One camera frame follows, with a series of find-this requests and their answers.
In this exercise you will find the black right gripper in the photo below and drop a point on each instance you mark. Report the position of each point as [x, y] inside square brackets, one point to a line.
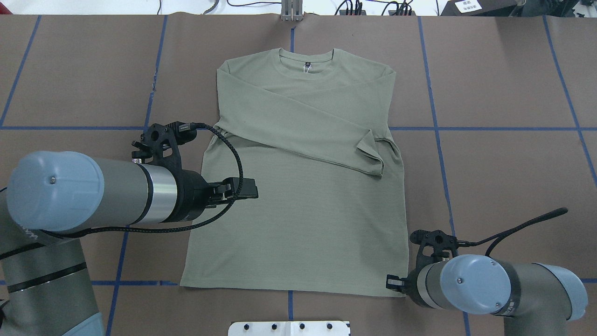
[412, 281]

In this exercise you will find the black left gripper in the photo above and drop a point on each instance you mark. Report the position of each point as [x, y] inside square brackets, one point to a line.
[190, 195]

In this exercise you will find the olive green long-sleeve shirt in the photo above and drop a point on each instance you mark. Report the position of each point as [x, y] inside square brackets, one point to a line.
[312, 131]

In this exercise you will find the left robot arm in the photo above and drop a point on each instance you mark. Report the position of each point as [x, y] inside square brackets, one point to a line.
[53, 199]

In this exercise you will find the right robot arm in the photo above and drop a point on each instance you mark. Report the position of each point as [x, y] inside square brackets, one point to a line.
[533, 299]

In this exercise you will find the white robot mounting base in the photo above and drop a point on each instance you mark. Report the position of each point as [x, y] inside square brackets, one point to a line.
[290, 328]

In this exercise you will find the black labelled box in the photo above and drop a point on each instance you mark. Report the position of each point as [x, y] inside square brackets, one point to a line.
[480, 8]

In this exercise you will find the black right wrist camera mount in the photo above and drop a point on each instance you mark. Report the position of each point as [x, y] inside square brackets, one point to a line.
[434, 246]

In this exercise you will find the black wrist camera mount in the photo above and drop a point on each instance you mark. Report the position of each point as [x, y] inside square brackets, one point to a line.
[434, 246]
[159, 145]

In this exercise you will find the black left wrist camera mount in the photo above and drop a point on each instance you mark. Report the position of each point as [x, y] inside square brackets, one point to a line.
[159, 145]

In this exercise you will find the aluminium frame post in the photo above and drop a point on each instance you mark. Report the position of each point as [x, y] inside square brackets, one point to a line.
[292, 10]

